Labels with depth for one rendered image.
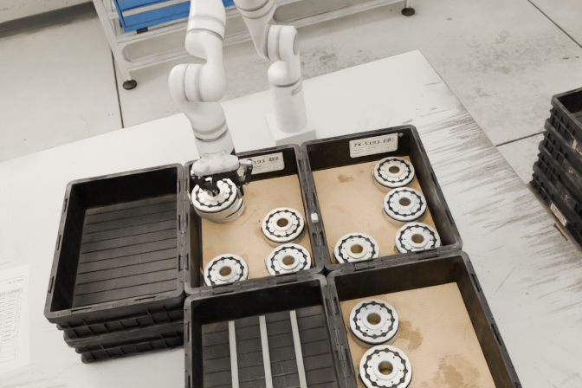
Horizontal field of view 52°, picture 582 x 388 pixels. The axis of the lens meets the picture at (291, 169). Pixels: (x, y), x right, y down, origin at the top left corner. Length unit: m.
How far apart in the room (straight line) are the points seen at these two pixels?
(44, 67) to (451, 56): 2.33
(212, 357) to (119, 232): 0.44
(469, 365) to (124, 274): 0.80
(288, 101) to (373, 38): 1.86
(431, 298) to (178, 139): 0.99
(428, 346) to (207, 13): 0.79
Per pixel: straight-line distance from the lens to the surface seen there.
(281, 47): 1.57
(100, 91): 3.50
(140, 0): 3.22
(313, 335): 1.32
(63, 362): 1.60
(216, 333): 1.36
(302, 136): 1.76
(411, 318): 1.34
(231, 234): 1.49
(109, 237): 1.59
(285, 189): 1.56
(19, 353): 1.66
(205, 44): 1.13
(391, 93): 2.02
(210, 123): 1.16
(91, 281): 1.53
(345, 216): 1.49
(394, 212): 1.46
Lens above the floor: 1.99
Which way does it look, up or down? 46 degrees down
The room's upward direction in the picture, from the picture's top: 9 degrees counter-clockwise
